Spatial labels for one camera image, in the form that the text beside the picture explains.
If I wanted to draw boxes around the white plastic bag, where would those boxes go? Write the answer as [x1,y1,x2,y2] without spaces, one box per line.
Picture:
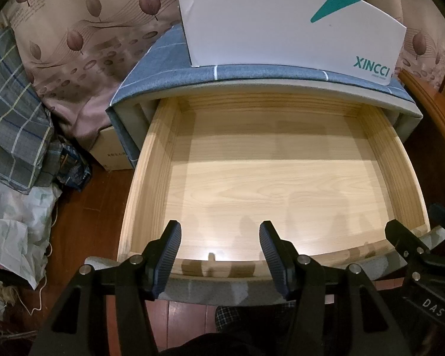
[0,178,62,290]

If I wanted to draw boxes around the white cord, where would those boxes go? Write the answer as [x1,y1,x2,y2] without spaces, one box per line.
[22,200,58,316]

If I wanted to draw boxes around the grey wooden drawer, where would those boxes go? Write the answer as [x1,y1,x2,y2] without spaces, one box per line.
[85,93,445,306]

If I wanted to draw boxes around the grey plaid cloth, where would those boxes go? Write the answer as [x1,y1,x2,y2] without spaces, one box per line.
[0,28,63,193]

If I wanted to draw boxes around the person's plaid trousers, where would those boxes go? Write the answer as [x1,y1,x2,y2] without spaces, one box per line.
[214,300,297,333]

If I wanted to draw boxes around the grey nightstand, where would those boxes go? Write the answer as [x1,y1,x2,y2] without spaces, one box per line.
[106,24,423,171]

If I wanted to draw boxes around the leaf print curtain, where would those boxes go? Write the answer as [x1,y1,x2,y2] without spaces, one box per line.
[0,0,445,149]

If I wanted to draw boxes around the brown wooden furniture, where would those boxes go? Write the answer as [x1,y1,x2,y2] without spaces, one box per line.
[397,69,445,208]

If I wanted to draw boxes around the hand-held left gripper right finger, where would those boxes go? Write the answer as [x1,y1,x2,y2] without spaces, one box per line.
[259,220,412,356]

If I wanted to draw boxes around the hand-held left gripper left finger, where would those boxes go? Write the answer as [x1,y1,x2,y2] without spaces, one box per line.
[30,220,182,356]

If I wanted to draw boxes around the brown cardboard box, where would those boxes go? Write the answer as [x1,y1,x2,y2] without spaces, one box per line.
[89,126,134,171]

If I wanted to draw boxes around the person's dark top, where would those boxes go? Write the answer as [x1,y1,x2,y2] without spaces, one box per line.
[159,325,320,356]

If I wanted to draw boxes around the blue printed packet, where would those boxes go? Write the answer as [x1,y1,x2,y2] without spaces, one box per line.
[55,140,92,192]

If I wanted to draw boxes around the white cardboard box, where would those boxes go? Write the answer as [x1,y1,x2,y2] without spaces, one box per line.
[175,0,407,86]

